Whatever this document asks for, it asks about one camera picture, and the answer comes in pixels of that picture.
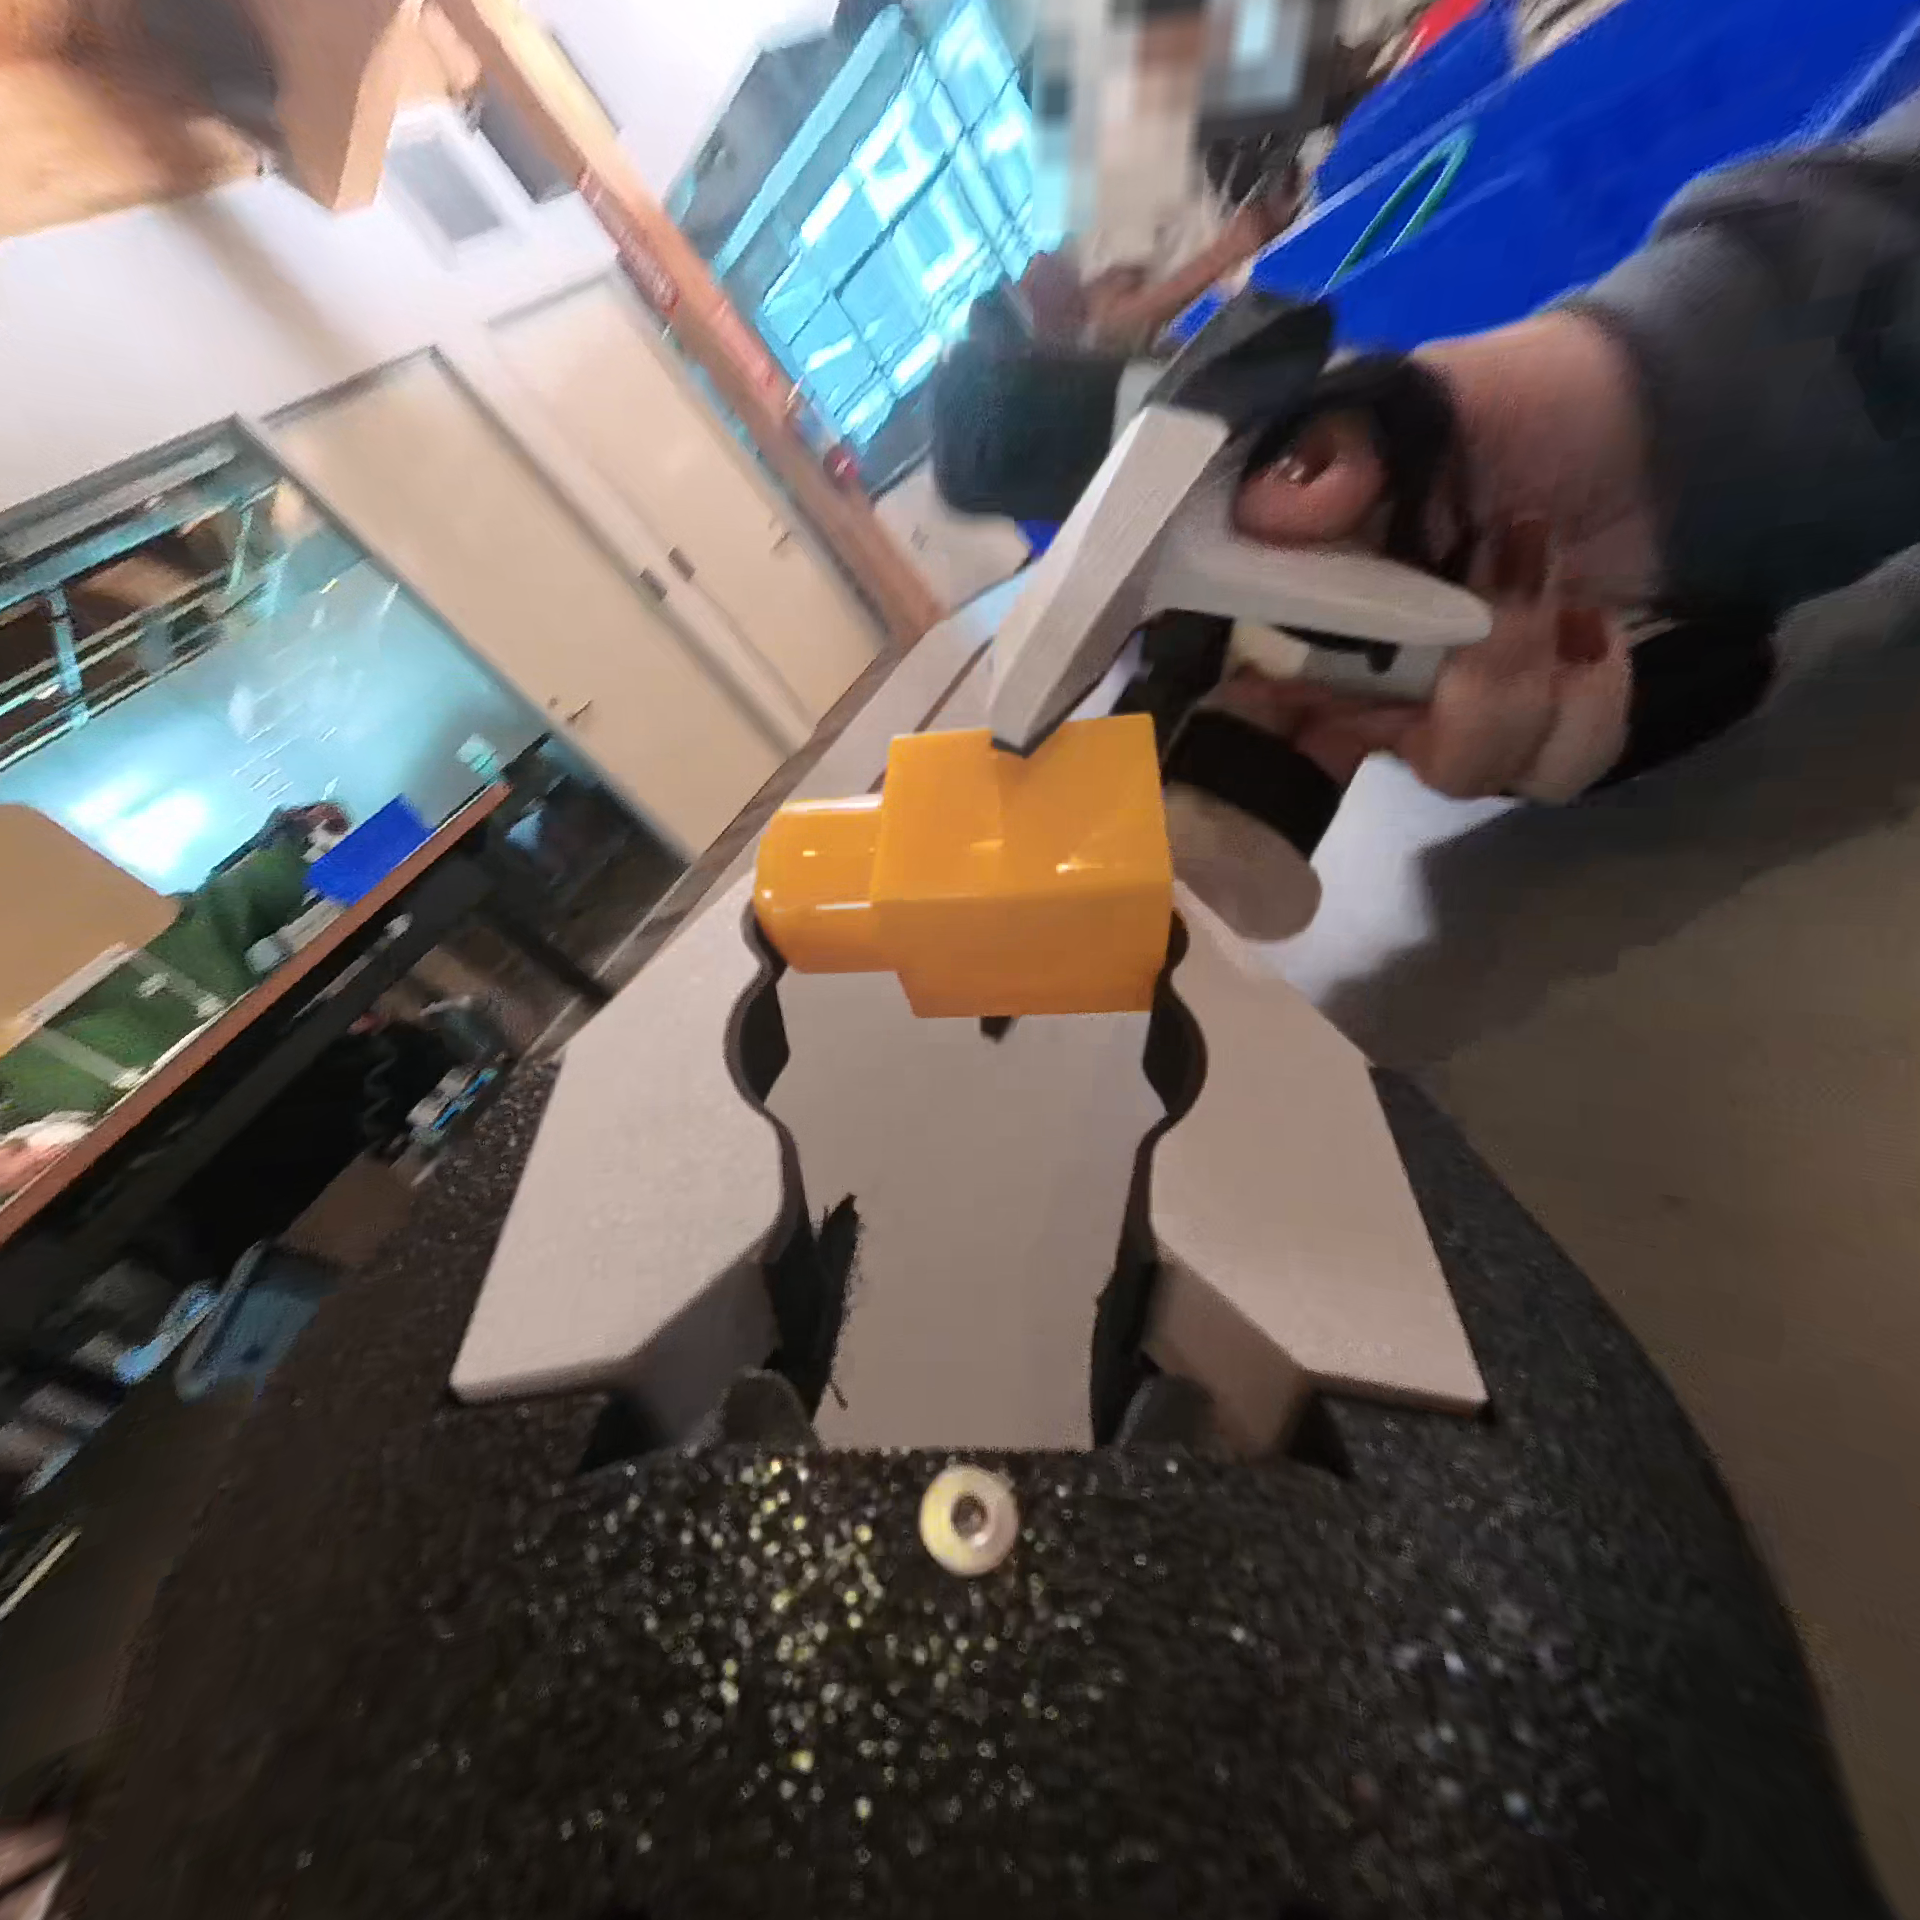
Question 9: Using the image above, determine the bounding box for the green cable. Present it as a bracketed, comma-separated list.
[1321, 126, 1482, 287]

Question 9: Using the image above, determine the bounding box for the beige board on clear stand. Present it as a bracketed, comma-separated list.
[0, 804, 177, 1042]

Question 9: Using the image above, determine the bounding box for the person's right forearm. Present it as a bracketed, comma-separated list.
[1561, 90, 1920, 781]

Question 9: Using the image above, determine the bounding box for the wooden post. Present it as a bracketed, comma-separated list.
[435, 0, 951, 634]

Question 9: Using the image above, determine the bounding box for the blue plastic bin with tag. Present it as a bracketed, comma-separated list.
[1169, 0, 1920, 363]

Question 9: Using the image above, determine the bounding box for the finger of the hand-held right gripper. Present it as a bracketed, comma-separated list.
[984, 400, 1252, 756]
[1158, 706, 1339, 947]

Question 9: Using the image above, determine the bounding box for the dark blue storage bin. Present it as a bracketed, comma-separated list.
[308, 794, 437, 904]

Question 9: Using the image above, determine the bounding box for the black office chair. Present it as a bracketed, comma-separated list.
[931, 336, 1145, 522]

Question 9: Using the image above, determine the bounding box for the white door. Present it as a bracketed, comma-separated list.
[263, 347, 795, 821]
[488, 260, 891, 707]

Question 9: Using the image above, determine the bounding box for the orange plastic block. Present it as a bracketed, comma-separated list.
[754, 711, 1177, 1022]

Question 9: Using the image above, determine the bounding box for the wall vent grille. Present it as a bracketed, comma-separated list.
[383, 103, 506, 252]

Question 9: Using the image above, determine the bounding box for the person's right hand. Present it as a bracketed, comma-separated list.
[1238, 306, 1687, 804]

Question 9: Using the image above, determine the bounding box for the long wooden-edged desk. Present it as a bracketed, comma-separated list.
[0, 781, 521, 1248]

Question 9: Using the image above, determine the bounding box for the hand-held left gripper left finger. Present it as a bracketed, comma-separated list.
[451, 901, 858, 1454]

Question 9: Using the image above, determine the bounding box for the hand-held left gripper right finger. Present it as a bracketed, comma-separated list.
[1090, 880, 1493, 1460]

